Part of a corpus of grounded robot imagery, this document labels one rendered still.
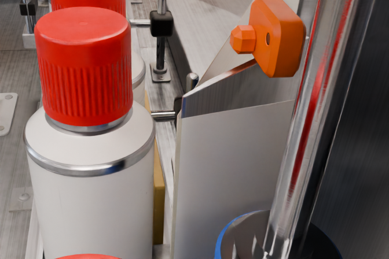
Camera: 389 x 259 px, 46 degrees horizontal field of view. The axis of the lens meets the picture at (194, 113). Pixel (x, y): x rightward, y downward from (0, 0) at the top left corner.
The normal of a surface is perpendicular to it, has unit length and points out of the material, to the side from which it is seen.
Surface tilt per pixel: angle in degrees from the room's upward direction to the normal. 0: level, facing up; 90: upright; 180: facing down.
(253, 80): 90
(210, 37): 0
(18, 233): 0
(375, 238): 90
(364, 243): 90
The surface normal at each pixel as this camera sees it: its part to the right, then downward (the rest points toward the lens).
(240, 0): 0.07, -0.83
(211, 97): 0.72, 0.43
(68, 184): -0.14, 0.54
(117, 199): 0.49, 0.51
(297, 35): 0.19, 0.39
